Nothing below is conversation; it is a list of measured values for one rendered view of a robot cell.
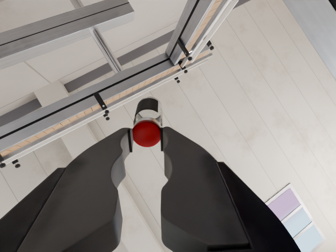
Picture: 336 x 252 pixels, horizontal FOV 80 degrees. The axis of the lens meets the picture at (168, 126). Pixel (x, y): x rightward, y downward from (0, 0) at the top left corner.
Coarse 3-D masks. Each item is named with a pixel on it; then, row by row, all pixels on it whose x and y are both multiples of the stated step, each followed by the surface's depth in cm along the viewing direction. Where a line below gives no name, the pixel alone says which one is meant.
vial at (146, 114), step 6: (150, 96) 17; (138, 102) 17; (138, 114) 14; (144, 114) 14; (150, 114) 14; (156, 114) 14; (162, 114) 16; (138, 120) 14; (156, 120) 14; (162, 120) 15
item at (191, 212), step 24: (168, 144) 11; (192, 144) 11; (168, 168) 10; (192, 168) 9; (216, 168) 9; (168, 192) 8; (192, 192) 8; (216, 192) 8; (168, 216) 7; (192, 216) 7; (216, 216) 7; (168, 240) 7; (192, 240) 6; (216, 240) 6; (240, 240) 6
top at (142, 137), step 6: (144, 120) 13; (150, 120) 13; (138, 126) 13; (144, 126) 13; (150, 126) 13; (156, 126) 13; (132, 132) 13; (138, 132) 13; (144, 132) 14; (150, 132) 14; (156, 132) 14; (138, 138) 14; (144, 138) 14; (150, 138) 14; (156, 138) 14; (138, 144) 14; (144, 144) 14; (150, 144) 14
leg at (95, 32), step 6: (72, 0) 107; (78, 0) 107; (78, 6) 107; (90, 30) 106; (96, 30) 106; (96, 36) 106; (102, 36) 108; (96, 42) 107; (102, 42) 106; (102, 48) 106; (108, 48) 106; (108, 54) 106; (108, 60) 106; (114, 60) 106; (114, 66) 105; (120, 66) 107; (114, 72) 106
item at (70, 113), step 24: (120, 72) 101; (144, 72) 105; (168, 72) 117; (72, 96) 93; (96, 96) 95; (120, 96) 107; (24, 120) 86; (48, 120) 88; (72, 120) 99; (0, 144) 82; (24, 144) 92
